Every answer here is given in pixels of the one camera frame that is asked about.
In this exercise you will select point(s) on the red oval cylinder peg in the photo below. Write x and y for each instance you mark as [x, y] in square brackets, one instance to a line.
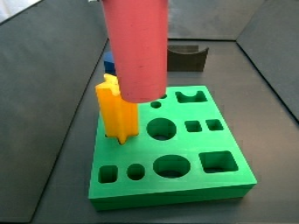
[137, 30]

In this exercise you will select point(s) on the black curved holder stand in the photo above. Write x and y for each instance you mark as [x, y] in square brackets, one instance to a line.
[185, 58]

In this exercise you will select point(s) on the blue hexagonal peg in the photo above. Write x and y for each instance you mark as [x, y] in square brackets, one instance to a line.
[109, 63]

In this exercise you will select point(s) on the green shape sorting board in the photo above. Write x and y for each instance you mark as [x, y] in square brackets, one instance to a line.
[181, 160]

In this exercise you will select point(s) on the yellow star peg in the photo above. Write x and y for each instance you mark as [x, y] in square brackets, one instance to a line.
[118, 113]

